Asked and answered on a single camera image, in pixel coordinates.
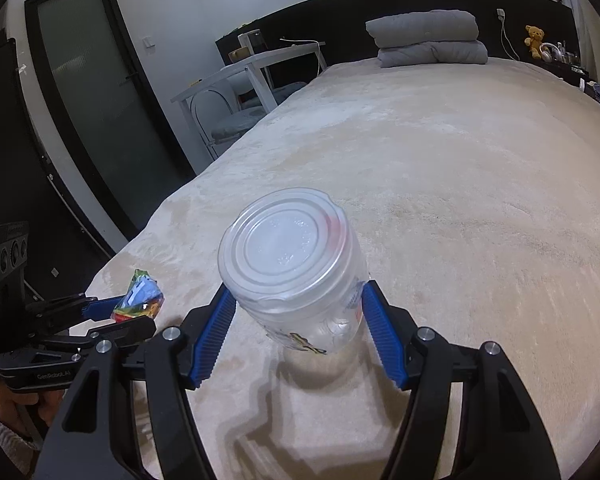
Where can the frosted glass door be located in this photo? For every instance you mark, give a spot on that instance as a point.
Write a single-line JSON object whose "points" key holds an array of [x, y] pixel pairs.
{"points": [[105, 110]]}

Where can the colourful snack packet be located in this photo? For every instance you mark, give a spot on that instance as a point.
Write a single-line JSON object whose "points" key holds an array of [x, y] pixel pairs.
{"points": [[140, 297]]}

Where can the white desk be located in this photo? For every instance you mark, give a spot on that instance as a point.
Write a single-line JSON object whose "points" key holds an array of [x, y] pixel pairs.
{"points": [[260, 62]]}

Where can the beige plush blanket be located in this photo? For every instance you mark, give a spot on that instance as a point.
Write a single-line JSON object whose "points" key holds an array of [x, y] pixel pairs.
{"points": [[455, 210]]}

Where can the person's left hand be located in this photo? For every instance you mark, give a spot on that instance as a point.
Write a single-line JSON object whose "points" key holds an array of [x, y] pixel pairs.
{"points": [[15, 407]]}

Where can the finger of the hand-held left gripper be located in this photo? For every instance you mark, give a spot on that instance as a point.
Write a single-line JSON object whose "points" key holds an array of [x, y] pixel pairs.
{"points": [[130, 332], [100, 307]]}

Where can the white headphones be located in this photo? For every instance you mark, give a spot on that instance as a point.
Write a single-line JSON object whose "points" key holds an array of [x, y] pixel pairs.
{"points": [[549, 52]]}

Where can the clear plastic jar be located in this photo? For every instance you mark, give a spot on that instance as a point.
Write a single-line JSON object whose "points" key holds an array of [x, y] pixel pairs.
{"points": [[290, 260]]}

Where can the clear chair with grey cushion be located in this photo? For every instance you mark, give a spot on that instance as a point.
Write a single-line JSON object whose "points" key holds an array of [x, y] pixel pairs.
{"points": [[235, 120]]}

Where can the dark cup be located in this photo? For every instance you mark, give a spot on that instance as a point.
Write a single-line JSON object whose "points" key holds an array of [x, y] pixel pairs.
{"points": [[251, 42]]}

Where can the white light switch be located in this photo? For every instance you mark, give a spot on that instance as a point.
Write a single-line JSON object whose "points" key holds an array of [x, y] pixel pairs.
{"points": [[150, 43]]}

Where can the person's left forearm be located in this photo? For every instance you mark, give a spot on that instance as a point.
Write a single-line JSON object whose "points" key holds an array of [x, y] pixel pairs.
{"points": [[5, 445]]}

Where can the black headboard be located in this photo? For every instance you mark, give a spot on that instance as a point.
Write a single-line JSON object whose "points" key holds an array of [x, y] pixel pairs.
{"points": [[405, 0]]}

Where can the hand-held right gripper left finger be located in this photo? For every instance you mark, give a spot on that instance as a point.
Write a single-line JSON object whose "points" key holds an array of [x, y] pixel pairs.
{"points": [[212, 342]]}

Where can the black wardrobe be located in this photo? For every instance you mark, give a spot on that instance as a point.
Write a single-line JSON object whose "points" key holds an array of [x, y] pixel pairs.
{"points": [[10, 135]]}

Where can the brown teddy bear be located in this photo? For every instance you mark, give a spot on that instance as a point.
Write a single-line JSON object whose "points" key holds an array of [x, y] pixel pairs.
{"points": [[535, 40]]}

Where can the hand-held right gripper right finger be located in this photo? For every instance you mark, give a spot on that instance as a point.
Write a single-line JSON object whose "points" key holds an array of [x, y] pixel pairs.
{"points": [[385, 340]]}

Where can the folded grey quilt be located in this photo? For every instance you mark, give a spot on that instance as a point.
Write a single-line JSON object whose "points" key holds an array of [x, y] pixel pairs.
{"points": [[425, 40]]}

